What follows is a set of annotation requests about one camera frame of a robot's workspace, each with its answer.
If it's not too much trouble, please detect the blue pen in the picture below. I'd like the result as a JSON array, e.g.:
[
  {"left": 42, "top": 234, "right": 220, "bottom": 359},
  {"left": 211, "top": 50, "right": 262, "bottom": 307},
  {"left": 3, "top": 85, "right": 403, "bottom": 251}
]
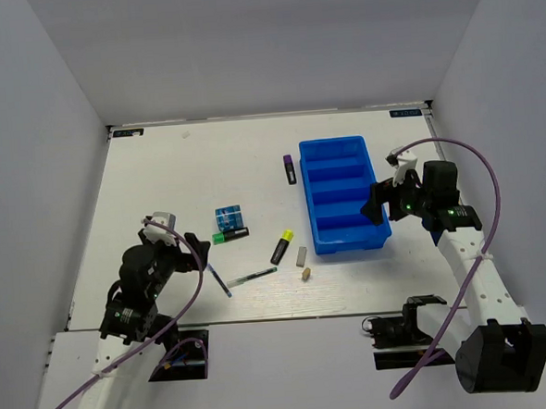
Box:
[{"left": 206, "top": 263, "right": 232, "bottom": 298}]

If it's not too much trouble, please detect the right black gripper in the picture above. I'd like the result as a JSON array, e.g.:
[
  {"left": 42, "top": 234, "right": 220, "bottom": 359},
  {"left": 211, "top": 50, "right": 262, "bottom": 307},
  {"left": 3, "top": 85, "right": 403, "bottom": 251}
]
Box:
[{"left": 358, "top": 166, "right": 432, "bottom": 227}]

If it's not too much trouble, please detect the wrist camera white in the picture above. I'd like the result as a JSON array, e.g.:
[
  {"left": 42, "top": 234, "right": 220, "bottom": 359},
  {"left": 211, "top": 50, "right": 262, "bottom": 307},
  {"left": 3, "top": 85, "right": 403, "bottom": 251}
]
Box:
[
  {"left": 142, "top": 211, "right": 178, "bottom": 247},
  {"left": 386, "top": 149, "right": 417, "bottom": 187}
]

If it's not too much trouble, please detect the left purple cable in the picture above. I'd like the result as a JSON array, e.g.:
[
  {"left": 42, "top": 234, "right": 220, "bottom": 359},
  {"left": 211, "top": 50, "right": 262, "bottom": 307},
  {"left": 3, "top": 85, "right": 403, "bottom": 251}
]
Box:
[{"left": 13, "top": 217, "right": 213, "bottom": 409}]

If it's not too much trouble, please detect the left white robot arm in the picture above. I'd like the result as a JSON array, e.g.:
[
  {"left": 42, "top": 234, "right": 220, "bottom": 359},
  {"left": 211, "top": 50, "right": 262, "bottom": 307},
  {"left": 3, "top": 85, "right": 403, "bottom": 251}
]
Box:
[{"left": 55, "top": 226, "right": 211, "bottom": 409}]

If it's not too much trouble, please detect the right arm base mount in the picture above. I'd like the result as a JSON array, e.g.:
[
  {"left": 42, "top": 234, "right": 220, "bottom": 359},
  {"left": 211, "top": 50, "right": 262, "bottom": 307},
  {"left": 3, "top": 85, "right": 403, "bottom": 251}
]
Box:
[{"left": 361, "top": 316, "right": 432, "bottom": 370}]

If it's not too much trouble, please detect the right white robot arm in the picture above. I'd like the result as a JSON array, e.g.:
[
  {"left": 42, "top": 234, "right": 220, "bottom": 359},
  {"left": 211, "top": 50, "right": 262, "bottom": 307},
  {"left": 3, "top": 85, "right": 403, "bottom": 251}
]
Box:
[{"left": 361, "top": 160, "right": 546, "bottom": 393}]

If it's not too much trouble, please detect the blue tape box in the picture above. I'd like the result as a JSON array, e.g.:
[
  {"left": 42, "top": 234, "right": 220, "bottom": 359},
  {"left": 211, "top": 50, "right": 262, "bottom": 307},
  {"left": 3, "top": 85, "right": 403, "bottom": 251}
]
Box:
[{"left": 215, "top": 204, "right": 244, "bottom": 232}]

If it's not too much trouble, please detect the grey eraser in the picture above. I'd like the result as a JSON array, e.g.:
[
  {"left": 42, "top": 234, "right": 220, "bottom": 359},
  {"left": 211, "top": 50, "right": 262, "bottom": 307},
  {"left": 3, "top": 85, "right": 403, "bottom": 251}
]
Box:
[{"left": 296, "top": 246, "right": 307, "bottom": 267}]

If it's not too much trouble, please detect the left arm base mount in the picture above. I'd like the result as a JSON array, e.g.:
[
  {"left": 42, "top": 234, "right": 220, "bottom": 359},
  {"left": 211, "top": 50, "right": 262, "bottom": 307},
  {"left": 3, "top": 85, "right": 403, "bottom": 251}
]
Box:
[{"left": 148, "top": 329, "right": 210, "bottom": 382}]

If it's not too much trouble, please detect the purple cable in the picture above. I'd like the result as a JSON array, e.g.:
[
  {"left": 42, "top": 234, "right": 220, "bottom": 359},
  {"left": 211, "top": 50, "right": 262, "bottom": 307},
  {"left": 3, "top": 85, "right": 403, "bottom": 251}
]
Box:
[
  {"left": 13, "top": 217, "right": 213, "bottom": 409},
  {"left": 373, "top": 133, "right": 513, "bottom": 401}
]

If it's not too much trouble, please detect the yellow cap highlighter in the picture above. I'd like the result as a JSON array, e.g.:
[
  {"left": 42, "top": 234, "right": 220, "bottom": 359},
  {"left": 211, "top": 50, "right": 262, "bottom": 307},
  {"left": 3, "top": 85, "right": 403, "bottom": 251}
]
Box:
[{"left": 270, "top": 229, "right": 294, "bottom": 266}]

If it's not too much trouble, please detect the green cap highlighter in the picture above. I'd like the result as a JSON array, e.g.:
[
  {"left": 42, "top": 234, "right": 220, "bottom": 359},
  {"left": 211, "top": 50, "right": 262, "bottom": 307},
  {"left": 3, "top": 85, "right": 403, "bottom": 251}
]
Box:
[{"left": 212, "top": 228, "right": 250, "bottom": 245}]

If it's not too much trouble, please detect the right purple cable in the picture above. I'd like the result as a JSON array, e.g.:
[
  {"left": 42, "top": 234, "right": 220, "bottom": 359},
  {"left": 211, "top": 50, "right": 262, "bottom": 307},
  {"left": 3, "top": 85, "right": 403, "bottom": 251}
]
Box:
[{"left": 373, "top": 133, "right": 513, "bottom": 401}]

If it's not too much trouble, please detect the corner label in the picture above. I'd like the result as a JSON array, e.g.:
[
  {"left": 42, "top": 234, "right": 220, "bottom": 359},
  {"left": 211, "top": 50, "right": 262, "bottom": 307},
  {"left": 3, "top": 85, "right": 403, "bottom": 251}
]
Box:
[
  {"left": 112, "top": 128, "right": 144, "bottom": 138},
  {"left": 389, "top": 108, "right": 422, "bottom": 118}
]

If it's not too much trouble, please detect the blue compartment bin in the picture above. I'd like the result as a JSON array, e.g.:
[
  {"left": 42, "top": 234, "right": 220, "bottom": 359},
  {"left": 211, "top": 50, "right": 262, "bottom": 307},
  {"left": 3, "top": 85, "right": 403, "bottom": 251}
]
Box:
[{"left": 299, "top": 135, "right": 391, "bottom": 255}]

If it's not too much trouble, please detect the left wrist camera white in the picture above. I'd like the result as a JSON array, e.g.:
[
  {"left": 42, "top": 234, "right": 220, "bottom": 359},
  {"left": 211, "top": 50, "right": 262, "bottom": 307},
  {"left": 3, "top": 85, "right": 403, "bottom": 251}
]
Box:
[{"left": 142, "top": 211, "right": 178, "bottom": 247}]

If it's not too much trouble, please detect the purple cap highlighter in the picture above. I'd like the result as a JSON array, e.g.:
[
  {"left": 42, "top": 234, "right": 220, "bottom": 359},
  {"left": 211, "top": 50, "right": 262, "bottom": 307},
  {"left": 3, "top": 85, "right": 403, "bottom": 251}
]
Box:
[{"left": 283, "top": 155, "right": 297, "bottom": 185}]

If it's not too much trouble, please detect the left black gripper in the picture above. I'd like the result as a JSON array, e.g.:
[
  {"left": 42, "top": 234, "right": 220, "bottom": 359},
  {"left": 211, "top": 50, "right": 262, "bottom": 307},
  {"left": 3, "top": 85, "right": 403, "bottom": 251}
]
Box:
[{"left": 139, "top": 223, "right": 214, "bottom": 299}]

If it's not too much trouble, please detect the green pen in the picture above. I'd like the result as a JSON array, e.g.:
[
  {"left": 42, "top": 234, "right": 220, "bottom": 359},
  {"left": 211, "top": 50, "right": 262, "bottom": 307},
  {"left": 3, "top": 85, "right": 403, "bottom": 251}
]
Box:
[{"left": 227, "top": 266, "right": 278, "bottom": 289}]

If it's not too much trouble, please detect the left corner label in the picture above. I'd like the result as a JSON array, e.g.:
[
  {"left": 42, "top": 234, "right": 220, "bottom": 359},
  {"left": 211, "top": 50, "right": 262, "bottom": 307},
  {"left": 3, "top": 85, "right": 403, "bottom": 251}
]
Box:
[{"left": 112, "top": 128, "right": 144, "bottom": 138}]

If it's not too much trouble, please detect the right corner label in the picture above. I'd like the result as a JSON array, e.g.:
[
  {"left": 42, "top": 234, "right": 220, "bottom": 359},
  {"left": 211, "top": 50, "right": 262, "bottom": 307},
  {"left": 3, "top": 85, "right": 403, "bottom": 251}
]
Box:
[{"left": 389, "top": 108, "right": 422, "bottom": 118}]

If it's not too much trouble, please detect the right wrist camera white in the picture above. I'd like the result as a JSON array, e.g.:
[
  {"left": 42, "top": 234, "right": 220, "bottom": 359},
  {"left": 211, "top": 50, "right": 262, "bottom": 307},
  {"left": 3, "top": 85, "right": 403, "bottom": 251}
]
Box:
[{"left": 386, "top": 149, "right": 417, "bottom": 187}]

